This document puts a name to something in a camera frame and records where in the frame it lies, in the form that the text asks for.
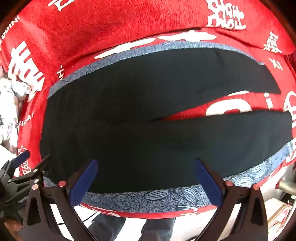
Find red patterned box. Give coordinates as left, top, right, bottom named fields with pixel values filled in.
left=269, top=203, right=292, bottom=240

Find person's left leg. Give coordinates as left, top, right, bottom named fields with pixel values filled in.
left=88, top=215, right=127, bottom=241

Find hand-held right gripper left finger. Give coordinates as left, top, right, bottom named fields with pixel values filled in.
left=22, top=159, right=99, bottom=241

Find black cable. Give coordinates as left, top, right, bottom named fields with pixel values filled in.
left=80, top=210, right=99, bottom=224

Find person's right leg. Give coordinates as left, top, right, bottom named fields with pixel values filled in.
left=141, top=218, right=176, bottom=241

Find floral cloth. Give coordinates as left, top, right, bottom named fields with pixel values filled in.
left=0, top=67, right=31, bottom=154

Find person's leg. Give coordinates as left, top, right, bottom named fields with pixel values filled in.
left=141, top=218, right=176, bottom=241
left=88, top=215, right=127, bottom=241

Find black pants with blue trim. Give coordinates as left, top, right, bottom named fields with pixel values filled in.
left=39, top=41, right=296, bottom=213

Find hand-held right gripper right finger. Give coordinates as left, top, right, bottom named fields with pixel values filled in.
left=195, top=158, right=272, bottom=241

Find metal tube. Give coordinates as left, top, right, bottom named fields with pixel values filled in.
left=276, top=178, right=296, bottom=193

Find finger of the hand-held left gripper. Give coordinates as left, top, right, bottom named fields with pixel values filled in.
left=0, top=150, right=31, bottom=180
left=9, top=154, right=50, bottom=193

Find red printed blanket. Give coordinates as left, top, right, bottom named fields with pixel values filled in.
left=0, top=0, right=296, bottom=219

